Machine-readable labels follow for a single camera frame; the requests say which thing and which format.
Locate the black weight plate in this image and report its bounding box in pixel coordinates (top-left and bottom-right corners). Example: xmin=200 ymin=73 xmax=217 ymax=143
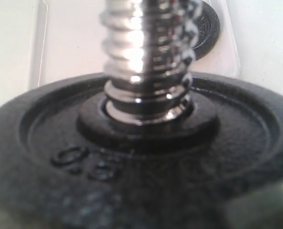
xmin=193 ymin=1 xmax=220 ymax=61
xmin=0 ymin=73 xmax=283 ymax=229

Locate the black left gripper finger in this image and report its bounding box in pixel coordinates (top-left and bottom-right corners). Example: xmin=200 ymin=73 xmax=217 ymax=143
xmin=223 ymin=182 xmax=283 ymax=229

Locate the white rectangular plastic tray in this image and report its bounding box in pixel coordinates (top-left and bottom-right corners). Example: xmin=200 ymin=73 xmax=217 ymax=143
xmin=30 ymin=0 xmax=241 ymax=88

